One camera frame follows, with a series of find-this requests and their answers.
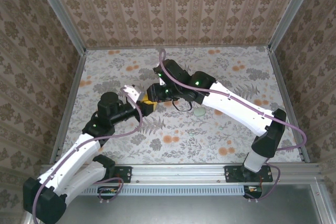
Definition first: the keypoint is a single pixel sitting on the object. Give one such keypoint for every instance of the aluminium front mounting rail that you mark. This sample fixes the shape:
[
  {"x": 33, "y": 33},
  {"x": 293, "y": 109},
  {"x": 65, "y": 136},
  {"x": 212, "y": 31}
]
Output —
[{"x": 178, "y": 174}]

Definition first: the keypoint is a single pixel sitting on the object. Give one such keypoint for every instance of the small connector board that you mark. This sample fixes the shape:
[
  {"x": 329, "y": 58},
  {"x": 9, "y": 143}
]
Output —
[
  {"x": 253, "y": 189},
  {"x": 109, "y": 190}
]

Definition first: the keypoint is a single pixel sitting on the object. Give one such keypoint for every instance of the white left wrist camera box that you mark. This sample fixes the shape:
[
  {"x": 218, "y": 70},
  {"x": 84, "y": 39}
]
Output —
[{"x": 132, "y": 93}]

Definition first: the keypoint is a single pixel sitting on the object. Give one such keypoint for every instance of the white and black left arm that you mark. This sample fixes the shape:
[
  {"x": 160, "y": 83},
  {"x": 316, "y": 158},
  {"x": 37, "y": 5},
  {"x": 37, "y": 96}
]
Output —
[{"x": 68, "y": 166}]

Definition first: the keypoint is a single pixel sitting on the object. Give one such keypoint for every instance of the floral print tablecloth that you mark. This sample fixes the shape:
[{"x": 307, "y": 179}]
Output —
[{"x": 183, "y": 150}]

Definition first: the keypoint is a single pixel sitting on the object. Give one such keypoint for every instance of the mint green earbud charging case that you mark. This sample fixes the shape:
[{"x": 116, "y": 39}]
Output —
[{"x": 200, "y": 112}]

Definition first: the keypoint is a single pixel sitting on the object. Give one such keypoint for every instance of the aluminium frame corner post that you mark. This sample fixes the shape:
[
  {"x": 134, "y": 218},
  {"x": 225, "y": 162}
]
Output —
[
  {"x": 292, "y": 11},
  {"x": 61, "y": 14}
]

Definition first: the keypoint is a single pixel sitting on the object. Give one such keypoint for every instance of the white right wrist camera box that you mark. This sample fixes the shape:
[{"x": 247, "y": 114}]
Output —
[{"x": 162, "y": 82}]

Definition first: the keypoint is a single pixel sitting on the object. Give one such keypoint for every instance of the grey metal sheet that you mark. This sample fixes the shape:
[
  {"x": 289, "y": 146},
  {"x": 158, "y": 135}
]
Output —
[{"x": 183, "y": 211}]

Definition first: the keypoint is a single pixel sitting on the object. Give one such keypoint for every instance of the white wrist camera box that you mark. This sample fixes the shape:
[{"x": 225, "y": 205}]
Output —
[
  {"x": 132, "y": 93},
  {"x": 162, "y": 82}
]

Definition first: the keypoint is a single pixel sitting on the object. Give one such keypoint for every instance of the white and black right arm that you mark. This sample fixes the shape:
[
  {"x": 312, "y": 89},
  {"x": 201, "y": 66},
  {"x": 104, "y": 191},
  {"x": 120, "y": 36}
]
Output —
[{"x": 236, "y": 108}]

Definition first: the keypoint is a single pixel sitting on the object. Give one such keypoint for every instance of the aluminium side rail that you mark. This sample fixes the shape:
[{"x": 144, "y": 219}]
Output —
[
  {"x": 278, "y": 72},
  {"x": 68, "y": 106}
]

